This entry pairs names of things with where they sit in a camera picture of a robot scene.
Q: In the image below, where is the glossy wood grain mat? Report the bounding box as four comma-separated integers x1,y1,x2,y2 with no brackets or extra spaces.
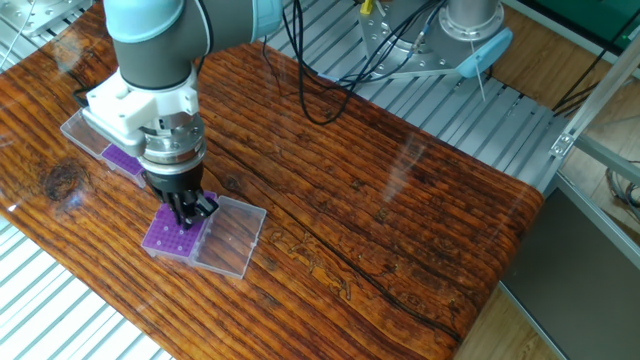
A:
0,0,546,360

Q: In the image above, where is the aluminium frame profile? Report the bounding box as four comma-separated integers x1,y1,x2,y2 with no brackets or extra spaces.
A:
548,50,640,166

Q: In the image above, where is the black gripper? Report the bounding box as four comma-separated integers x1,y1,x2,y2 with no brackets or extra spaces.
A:
145,162,220,232

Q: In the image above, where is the green board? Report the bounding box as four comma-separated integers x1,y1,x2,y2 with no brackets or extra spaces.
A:
505,0,640,56

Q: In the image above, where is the light blue plastic piece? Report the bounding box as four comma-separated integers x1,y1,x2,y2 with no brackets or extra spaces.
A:
455,28,516,81

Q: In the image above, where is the thin white rod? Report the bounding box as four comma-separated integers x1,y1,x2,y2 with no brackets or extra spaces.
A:
472,45,491,103

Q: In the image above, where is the silver robot mounting plate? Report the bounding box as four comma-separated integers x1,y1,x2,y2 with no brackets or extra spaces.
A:
355,0,471,79

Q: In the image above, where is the silver corner bracket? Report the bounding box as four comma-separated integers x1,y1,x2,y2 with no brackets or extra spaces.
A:
550,130,576,161

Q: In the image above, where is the black cable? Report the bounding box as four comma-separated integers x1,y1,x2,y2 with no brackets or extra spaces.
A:
283,0,441,126
305,0,431,81

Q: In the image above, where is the silver ribbed wrist flange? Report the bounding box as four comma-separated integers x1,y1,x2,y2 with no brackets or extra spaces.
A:
135,115,208,173

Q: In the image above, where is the purple pipette tip holder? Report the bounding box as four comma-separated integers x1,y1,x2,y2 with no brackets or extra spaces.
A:
60,108,149,188
142,190,268,279

